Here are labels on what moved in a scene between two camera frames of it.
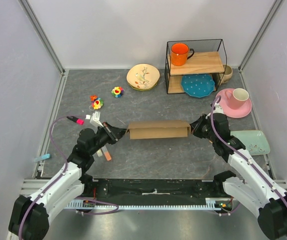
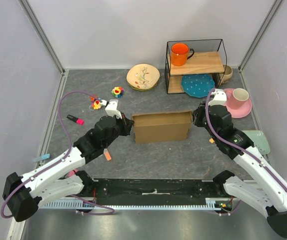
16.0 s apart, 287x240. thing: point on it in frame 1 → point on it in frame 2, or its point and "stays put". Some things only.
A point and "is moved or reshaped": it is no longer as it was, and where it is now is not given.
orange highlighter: x=106 y=153 stays put
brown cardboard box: x=158 y=129 is moved or reshaped
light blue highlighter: x=42 y=157 stays put
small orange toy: x=92 y=97 stays put
